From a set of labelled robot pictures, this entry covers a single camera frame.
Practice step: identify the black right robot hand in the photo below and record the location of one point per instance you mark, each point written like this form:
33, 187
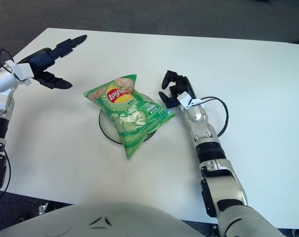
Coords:
185, 85

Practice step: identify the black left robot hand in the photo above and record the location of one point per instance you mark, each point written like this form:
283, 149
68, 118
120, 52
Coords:
41, 63

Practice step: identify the green potato chips bag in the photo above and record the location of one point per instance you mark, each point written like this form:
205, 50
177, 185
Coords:
124, 116

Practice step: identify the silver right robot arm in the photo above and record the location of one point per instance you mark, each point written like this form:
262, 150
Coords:
201, 123

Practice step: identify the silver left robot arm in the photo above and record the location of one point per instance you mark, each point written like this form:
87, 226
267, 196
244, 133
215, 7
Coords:
1, 81

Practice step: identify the white plate with black rim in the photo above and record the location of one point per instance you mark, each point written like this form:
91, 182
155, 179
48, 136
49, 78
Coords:
107, 128

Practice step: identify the silver robot torso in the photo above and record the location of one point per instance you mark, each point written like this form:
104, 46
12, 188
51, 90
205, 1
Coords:
129, 218

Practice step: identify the grey caster wheel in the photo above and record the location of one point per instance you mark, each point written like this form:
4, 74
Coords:
297, 233

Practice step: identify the small metal bracket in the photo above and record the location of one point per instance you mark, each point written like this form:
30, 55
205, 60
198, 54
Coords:
43, 209

